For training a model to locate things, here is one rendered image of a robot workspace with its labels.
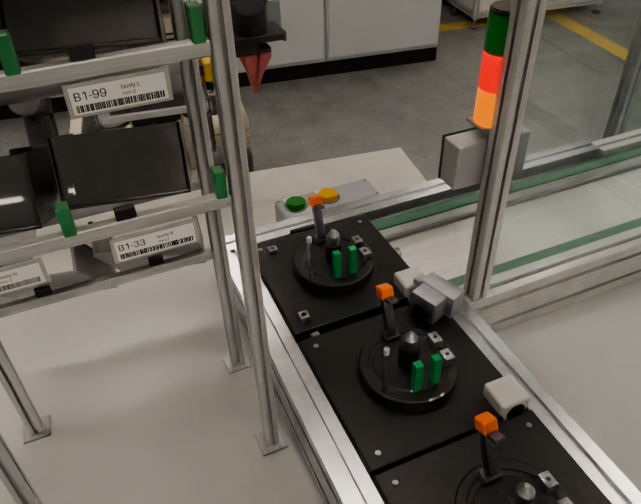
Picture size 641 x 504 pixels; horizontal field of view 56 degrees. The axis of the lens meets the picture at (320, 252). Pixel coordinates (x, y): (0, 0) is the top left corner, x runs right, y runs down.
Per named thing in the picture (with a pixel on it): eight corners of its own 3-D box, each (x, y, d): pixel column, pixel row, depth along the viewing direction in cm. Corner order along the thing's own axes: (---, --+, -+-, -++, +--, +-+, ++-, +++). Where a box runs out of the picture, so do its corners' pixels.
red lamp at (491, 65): (470, 83, 83) (475, 47, 80) (501, 76, 84) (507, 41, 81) (492, 97, 79) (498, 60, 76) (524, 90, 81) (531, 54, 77)
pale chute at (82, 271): (35, 301, 98) (31, 274, 99) (118, 287, 101) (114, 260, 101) (-40, 292, 71) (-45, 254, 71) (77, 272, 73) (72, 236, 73)
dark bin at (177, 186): (101, 180, 89) (90, 129, 87) (191, 167, 91) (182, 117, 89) (62, 211, 62) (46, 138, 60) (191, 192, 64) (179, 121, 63)
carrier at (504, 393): (299, 350, 94) (295, 290, 86) (433, 304, 101) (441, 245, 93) (371, 482, 77) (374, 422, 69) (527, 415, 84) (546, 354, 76)
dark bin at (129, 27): (70, 75, 79) (57, 15, 77) (172, 64, 81) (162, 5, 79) (8, 58, 52) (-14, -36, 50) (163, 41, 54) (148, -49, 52)
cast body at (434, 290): (465, 290, 94) (438, 313, 90) (461, 309, 97) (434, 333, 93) (422, 264, 99) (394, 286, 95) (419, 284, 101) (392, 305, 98)
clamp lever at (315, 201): (314, 237, 108) (306, 196, 106) (324, 234, 109) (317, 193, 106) (321, 241, 105) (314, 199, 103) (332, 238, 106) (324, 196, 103)
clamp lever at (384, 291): (381, 332, 90) (374, 285, 88) (393, 328, 91) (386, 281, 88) (393, 341, 87) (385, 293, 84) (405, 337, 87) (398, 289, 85)
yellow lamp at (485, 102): (465, 117, 86) (470, 84, 83) (495, 109, 87) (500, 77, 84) (486, 132, 82) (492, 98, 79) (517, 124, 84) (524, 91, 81)
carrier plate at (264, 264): (247, 255, 112) (246, 245, 111) (364, 222, 119) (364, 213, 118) (295, 343, 95) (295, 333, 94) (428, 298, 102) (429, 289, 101)
